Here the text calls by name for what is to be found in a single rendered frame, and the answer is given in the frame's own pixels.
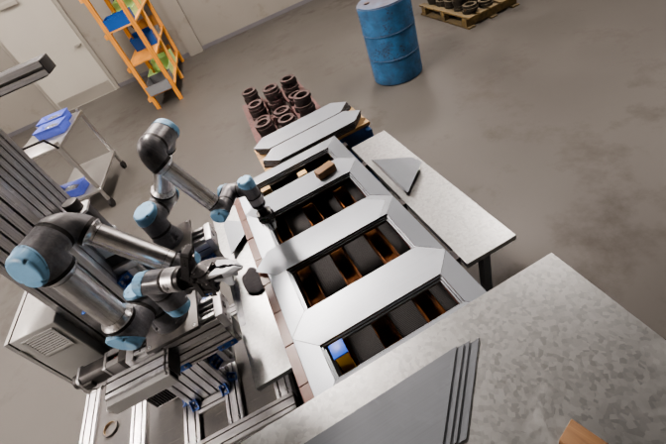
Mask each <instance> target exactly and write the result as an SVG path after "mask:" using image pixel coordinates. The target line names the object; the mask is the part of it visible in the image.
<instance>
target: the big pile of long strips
mask: <svg viewBox="0 0 666 444"><path fill-rule="evenodd" d="M350 108H351V106H350V105H349V104H348V102H337V103H330V104H328V105H326V106H324V107H322V108H320V109H318V110H316V111H314V112H312V113H310V114H308V115H306V116H304V117H302V118H300V119H298V120H296V121H294V122H292V123H290V124H288V125H286V126H284V127H282V128H280V129H278V130H276V131H274V132H273V133H271V134H269V135H267V136H265V137H263V138H261V140H260V141H259V142H258V144H257V145H256V146H255V148H254V150H256V152H257V153H259V154H260V155H266V157H265V158H264V160H263V164H264V167H276V166H278V165H280V164H282V163H284V162H285V161H287V160H289V159H291V158H293V157H295V156H297V155H299V154H301V153H303V152H305V151H307V150H308V149H310V148H312V147H314V146H316V145H318V144H320V143H322V142H324V141H326V140H328V139H330V138H331V137H333V136H335V137H336V138H339V137H341V136H343V135H345V134H346V133H348V132H350V131H352V130H354V129H355V128H356V126H357V124H358V122H359V121H360V119H361V110H353V111H349V110H350Z"/></svg>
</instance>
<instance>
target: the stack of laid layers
mask: <svg viewBox="0 0 666 444"><path fill-rule="evenodd" d="M326 154H329V155H330V156H331V157H332V159H333V160H335V159H337V158H336V157H335V155H334V154H333V153H332V152H331V151H330V150H329V149H328V148H327V149H325V150H323V151H321V152H319V153H317V154H315V155H313V156H311V157H309V158H308V159H306V160H304V161H302V162H300V163H298V164H296V165H294V166H291V167H290V168H288V169H286V170H284V171H282V172H280V173H278V174H276V175H274V176H272V177H271V178H269V179H267V180H265V181H263V182H261V183H259V184H257V187H258V188H259V189H261V188H263V187H265V186H267V185H269V184H270V183H272V182H274V181H276V180H278V179H280V178H282V177H284V176H286V175H288V174H289V173H291V172H293V171H295V170H297V169H299V168H301V167H304V166H305V165H307V164H309V163H311V162H313V161H315V160H317V159H319V158H321V157H323V156H324V155H326ZM348 178H351V179H352V181H353V182H354V183H355V184H356V185H357V186H358V187H359V189H360V190H361V191H362V192H363V193H364V194H365V195H366V197H365V198H364V199H385V200H386V202H385V204H384V207H383V210H382V212H381V215H380V218H378V219H377V220H375V221H373V222H371V223H370V224H368V225H366V226H364V227H362V228H361V229H359V230H357V231H355V232H353V233H352V234H350V235H348V236H346V237H345V238H343V239H341V240H339V241H337V242H336V243H334V244H332V245H330V246H328V247H327V248H325V249H323V250H321V251H319V252H318V253H316V254H314V255H312V256H311V257H309V258H307V259H305V260H303V261H302V262H300V263H298V264H296V265H294V266H293V267H291V268H289V269H287V273H288V275H289V277H290V279H291V282H292V284H293V286H294V288H295V291H296V293H297V295H298V298H299V300H300V302H301V304H302V307H303V309H304V311H305V310H307V309H308V308H307V306H306V304H305V301H304V299H303V297H302V295H301V292H300V290H299V288H298V286H297V284H296V281H295V279H294V277H293V275H292V274H294V273H296V272H297V271H299V270H301V269H303V268H304V267H306V266H308V265H310V264H312V263H313V262H315V261H317V260H319V259H320V258H322V257H324V256H326V255H327V254H329V253H331V252H333V251H335V250H336V249H338V248H340V247H342V246H343V245H345V244H347V243H349V242H351V241H352V240H354V239H356V238H358V237H359V236H361V235H363V234H365V233H367V232H368V231H370V230H372V229H374V228H375V227H377V226H379V225H381V224H383V223H384V222H386V221H388V222H389V223H390V225H391V227H392V228H393V229H394V230H395V231H396V232H397V233H398V235H399V236H400V237H401V238H402V239H403V240H404V242H405V243H406V244H407V245H408V246H409V247H410V248H411V249H413V248H414V247H416V246H415V245H414V244H413V243H412V242H411V241H410V240H409V239H408V238H407V236H406V235H405V234H404V233H403V232H402V231H401V230H400V229H399V227H398V226H397V225H396V224H395V223H394V222H393V221H392V220H391V218H390V217H389V216H388V215H387V213H388V211H389V206H390V203H391V200H392V197H393V195H372V194H369V193H368V192H367V191H366V190H365V189H364V188H363V187H362V186H361V185H360V184H359V182H358V181H357V180H356V179H355V178H354V177H353V176H352V175H351V173H350V172H347V173H345V174H343V175H341V176H340V177H338V178H336V179H334V180H332V181H330V182H328V183H327V184H325V185H323V186H321V187H319V188H317V189H315V190H314V191H312V192H310V193H308V194H306V195H304V196H302V197H301V198H299V199H297V200H295V201H293V202H291V203H289V204H288V205H287V206H285V207H283V208H281V209H279V210H277V211H275V214H276V218H277V217H278V216H280V215H282V214H283V213H285V212H287V211H289V210H290V209H292V208H294V207H296V206H298V205H300V204H301V203H303V202H305V201H307V200H309V199H311V198H313V197H314V196H316V195H318V194H320V193H322V192H324V191H326V190H327V189H329V188H331V187H333V186H335V185H337V184H338V183H340V182H342V181H344V180H346V179H348ZM270 233H271V235H272V237H273V239H274V242H275V244H276V246H278V240H277V238H276V236H275V234H274V231H273V230H271V231H270ZM439 282H441V283H442V284H443V285H444V287H445V288H446V289H447V290H448V291H449V292H450V293H451V295H452V296H453V297H454V298H455V299H456V300H457V302H458V303H459V304H461V303H463V302H464V299H463V298H462V297H461V296H460V295H459V294H458V293H457V292H456V290H455V289H454V288H453V287H452V286H451V285H450V284H449V283H448V282H447V280H446V279H445V278H444V277H443V276H441V274H440V275H438V276H437V277H434V278H433V279H431V280H429V281H428V282H426V283H424V284H422V285H421V286H419V287H417V288H416V289H414V290H412V291H411V292H409V293H407V294H406V295H404V296H402V297H401V298H399V299H397V300H396V301H394V302H392V303H390V304H389V305H387V306H385V307H384V308H382V309H380V310H379V311H377V312H375V313H374V314H372V315H370V316H369V317H367V318H365V319H364V320H362V321H360V322H359V323H357V324H355V325H353V326H352V327H350V328H348V329H347V330H345V331H343V332H342V333H340V334H338V335H337V336H335V337H333V338H332V339H330V340H328V341H327V342H325V343H323V344H321V345H320V348H321V350H322V352H323V354H324V357H325V359H326V361H327V363H328V366H329V368H330V370H331V373H332V375H333V377H334V379H335V381H336V380H338V379H339V378H341V377H342V376H341V377H338V374H337V372H336V370H335V368H334V366H333V363H332V361H331V359H330V357H329V354H328V352H327V350H328V349H329V348H328V346H330V345H331V344H333V343H335V342H336V341H338V340H340V339H341V338H342V340H345V339H346V338H348V337H350V336H351V335H353V334H355V333H357V332H358V331H360V330H362V329H363V328H365V327H367V326H368V325H370V324H372V323H373V322H375V321H377V320H378V319H380V318H382V317H383V316H385V315H387V314H388V313H390V312H392V311H393V310H395V309H397V308H398V307H400V306H402V305H403V304H405V303H407V302H408V301H410V300H412V299H413V298H415V297H416V296H417V295H419V294H421V293H422V292H424V291H426V290H427V289H429V288H431V287H433V286H434V285H436V284H438V283H439ZM459 304H458V305H459ZM458 305H457V306H458Z"/></svg>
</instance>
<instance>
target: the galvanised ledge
mask: <svg viewBox="0 0 666 444"><path fill-rule="evenodd" d="M227 220H230V221H240V219H239V216H238V213H237V210H236V207H235V205H234V206H233V207H232V209H231V211H230V215H229V216H228V218H227ZM213 223H214V227H215V231H216V233H217V238H218V243H219V247H220V250H221V253H222V254H223V256H224V257H225V258H228V259H230V260H233V261H236V262H238V263H240V264H241V265H242V266H243V269H242V270H240V271H238V273H239V274H238V275H237V276H236V277H235V276H233V277H234V281H238V285H239V289H240V294H241V299H242V304H243V310H244V315H245V320H246V324H245V325H244V326H242V327H241V324H240V327H241V331H242V335H243V339H244V343H245V347H246V351H247V354H248V358H249V362H250V366H251V370H252V374H253V378H254V382H255V386H256V389H257V390H258V391H260V390H262V389H264V388H266V387H267V386H269V385H271V384H273V383H274V382H276V381H278V380H279V379H281V378H283V377H284V376H286V375H288V374H289V373H291V372H293V370H292V367H291V364H290V361H289V358H288V356H287V353H286V350H285V347H284V344H283V342H282V340H281V337H280V334H279V331H278V326H277V324H276V321H275V318H274V315H273V312H272V309H271V307H270V304H269V301H268V298H267V295H266V292H265V290H262V291H260V292H258V293H250V292H247V291H246V289H245V287H244V285H243V282H242V276H243V275H244V274H245V273H246V271H247V269H248V268H249V267H254V268H257V267H256V264H255V261H254V258H253V256H252V253H251V250H250V247H249V244H248V241H247V239H246V236H244V237H243V239H242V241H241V242H240V244H239V245H238V247H237V248H236V250H235V252H234V253H233V254H231V251H230V247H229V243H228V240H227V236H226V232H225V229H224V222H223V223H217V222H214V221H213ZM230 288H231V292H232V296H233V300H234V304H235V308H236V312H237V316H238V319H239V323H240V318H239V313H238V307H237V302H236V296H235V291H234V285H230Z"/></svg>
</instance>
